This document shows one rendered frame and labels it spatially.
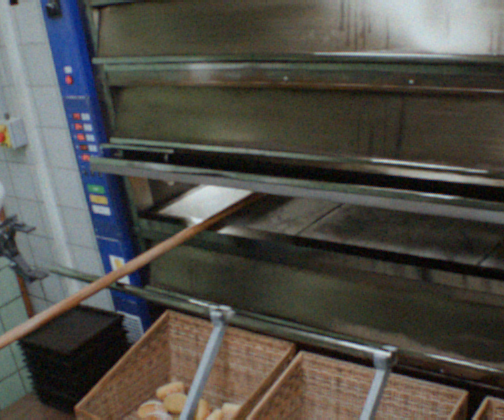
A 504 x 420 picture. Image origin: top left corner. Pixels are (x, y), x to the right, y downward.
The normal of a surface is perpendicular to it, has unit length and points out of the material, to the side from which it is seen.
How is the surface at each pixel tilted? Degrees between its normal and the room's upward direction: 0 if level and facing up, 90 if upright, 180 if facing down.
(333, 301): 70
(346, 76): 90
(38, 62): 90
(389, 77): 90
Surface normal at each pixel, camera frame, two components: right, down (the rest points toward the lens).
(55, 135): -0.64, 0.37
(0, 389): 0.75, 0.11
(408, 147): -0.66, 0.04
